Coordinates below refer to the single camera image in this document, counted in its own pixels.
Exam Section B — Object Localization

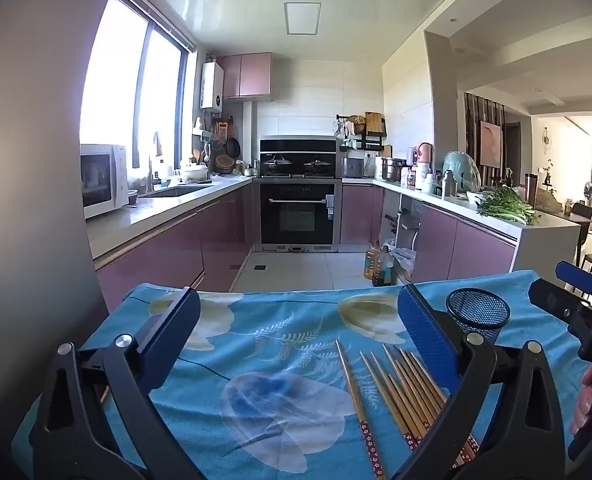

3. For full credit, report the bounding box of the large kitchen window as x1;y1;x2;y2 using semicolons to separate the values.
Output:
80;0;197;171

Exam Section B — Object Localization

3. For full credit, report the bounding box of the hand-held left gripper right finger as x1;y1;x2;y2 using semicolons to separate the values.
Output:
397;282;577;480

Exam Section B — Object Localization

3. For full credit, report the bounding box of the white microwave oven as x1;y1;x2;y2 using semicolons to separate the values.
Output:
80;144;129;220

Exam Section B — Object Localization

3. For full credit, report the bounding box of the grey refrigerator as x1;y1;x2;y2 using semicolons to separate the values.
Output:
0;0;126;441

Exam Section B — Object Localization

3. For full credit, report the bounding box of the bunch of green vegetables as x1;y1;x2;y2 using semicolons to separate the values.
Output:
476;187;539;225

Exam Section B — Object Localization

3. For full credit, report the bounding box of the white plastic bag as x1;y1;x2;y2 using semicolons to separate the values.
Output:
393;247;417;281

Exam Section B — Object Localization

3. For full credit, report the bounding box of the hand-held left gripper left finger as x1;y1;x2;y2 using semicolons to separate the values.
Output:
28;287;201;480

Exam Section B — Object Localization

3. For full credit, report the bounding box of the pink upper wall cabinet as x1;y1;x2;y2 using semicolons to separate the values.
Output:
217;52;273;100

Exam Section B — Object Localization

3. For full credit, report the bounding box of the kitchen sink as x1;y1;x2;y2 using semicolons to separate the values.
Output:
146;185;214;198

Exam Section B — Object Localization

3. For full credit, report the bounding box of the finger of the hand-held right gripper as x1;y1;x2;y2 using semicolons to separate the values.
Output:
555;260;592;308
528;277;592;326

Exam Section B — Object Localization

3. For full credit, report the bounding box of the framed wall picture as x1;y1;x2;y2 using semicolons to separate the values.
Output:
479;121;502;168

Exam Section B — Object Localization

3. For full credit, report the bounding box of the yellow cooking oil bottle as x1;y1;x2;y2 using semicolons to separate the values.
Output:
365;241;383;281

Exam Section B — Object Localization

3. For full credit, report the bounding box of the blue floral tablecloth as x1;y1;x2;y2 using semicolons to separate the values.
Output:
13;270;592;480

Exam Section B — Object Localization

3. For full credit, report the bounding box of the black built-in oven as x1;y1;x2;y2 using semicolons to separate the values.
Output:
259;180;341;253

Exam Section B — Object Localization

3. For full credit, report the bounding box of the dark cooking oil bottle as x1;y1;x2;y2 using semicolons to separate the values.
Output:
373;246;395;287

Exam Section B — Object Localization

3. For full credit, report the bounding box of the black mesh utensil holder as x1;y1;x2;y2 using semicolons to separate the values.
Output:
446;287;512;346

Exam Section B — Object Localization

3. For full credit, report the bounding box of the steel kitchen faucet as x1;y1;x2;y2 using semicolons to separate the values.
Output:
148;132;164;193

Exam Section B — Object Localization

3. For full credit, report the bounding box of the black stove hood unit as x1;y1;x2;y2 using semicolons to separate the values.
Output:
260;136;337;180

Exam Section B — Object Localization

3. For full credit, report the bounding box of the steel stock pot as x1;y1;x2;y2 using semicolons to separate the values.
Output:
382;157;407;182

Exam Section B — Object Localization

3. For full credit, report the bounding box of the bundle of bamboo chopsticks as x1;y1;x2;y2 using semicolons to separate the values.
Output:
335;340;479;480

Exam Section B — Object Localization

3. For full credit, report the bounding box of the white wall water heater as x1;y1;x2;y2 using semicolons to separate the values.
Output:
201;62;225;111

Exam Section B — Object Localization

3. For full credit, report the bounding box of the purple base cabinet row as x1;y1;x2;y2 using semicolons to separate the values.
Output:
341;180;582;283
86;177;255;311

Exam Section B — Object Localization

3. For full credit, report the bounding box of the black wall storage rack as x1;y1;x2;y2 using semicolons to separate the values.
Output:
336;112;387;151

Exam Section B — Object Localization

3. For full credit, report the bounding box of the square ceiling light panel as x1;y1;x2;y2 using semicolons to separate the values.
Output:
283;2;323;36

